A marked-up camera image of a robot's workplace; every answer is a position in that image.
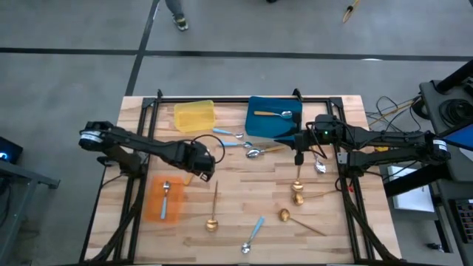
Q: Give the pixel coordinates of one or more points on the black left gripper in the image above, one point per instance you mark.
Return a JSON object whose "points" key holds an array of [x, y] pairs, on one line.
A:
{"points": [[192, 157]]}

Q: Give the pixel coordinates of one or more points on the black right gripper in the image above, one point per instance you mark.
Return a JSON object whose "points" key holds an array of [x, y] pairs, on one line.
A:
{"points": [[321, 127]]}

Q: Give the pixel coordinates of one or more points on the yellow plastic bin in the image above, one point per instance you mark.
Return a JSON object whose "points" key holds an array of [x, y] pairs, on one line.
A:
{"points": [[196, 116]]}

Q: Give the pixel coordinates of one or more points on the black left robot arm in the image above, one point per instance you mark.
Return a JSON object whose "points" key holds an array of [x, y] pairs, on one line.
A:
{"points": [[140, 142]]}

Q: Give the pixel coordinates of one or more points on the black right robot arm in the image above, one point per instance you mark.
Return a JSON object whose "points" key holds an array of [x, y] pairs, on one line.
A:
{"points": [[388, 138]]}

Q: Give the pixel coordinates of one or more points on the teal plastic bin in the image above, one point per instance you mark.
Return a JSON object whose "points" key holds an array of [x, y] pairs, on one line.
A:
{"points": [[269, 127]]}

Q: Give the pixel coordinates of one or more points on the orange plastic bin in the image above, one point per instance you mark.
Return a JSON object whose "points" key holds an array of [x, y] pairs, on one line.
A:
{"points": [[175, 199]]}

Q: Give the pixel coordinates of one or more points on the black slanted bar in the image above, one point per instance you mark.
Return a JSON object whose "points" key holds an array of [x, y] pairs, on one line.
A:
{"points": [[414, 177], [456, 77]]}

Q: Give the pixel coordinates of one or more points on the white box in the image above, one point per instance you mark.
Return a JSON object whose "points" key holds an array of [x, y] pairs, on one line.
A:
{"points": [[410, 192]]}

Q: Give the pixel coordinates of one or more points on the person's leg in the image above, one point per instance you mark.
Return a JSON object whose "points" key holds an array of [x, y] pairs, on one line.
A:
{"points": [[180, 23]]}

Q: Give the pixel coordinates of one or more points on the gray equipment cart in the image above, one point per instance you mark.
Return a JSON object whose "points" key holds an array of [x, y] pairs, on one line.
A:
{"points": [[432, 111]]}

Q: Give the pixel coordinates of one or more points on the blue flat panel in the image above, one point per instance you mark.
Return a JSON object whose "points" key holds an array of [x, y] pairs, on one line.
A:
{"points": [[462, 138]]}

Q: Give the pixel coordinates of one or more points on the gray side table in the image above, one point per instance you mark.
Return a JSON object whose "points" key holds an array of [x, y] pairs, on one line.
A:
{"points": [[22, 173]]}

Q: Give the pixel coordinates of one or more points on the gray desk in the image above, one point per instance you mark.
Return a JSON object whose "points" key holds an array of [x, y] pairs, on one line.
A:
{"points": [[447, 207]]}

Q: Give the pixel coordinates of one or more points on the dark screen with blue light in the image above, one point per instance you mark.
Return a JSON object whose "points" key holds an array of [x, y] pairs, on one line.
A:
{"points": [[9, 149]]}

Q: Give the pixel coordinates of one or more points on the small black floor object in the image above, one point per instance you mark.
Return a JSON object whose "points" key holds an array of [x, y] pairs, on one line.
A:
{"points": [[435, 247]]}

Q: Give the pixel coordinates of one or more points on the keypad with coloured keys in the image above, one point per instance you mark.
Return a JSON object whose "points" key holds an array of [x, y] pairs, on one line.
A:
{"points": [[465, 218]]}

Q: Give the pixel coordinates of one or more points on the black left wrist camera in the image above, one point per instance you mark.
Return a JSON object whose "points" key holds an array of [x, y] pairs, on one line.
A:
{"points": [[204, 176]]}

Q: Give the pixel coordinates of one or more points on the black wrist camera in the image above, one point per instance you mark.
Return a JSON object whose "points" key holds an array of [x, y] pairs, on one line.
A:
{"points": [[204, 176], [299, 157]]}

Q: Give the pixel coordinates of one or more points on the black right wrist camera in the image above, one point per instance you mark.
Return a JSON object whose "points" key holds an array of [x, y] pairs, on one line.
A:
{"points": [[299, 157]]}

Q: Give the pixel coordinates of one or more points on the black upright frame post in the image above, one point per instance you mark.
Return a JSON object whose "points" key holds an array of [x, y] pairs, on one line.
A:
{"points": [[159, 94], [296, 94]]}

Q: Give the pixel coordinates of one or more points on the black aluminium table frame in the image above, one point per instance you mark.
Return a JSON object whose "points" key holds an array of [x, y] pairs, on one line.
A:
{"points": [[229, 100]]}

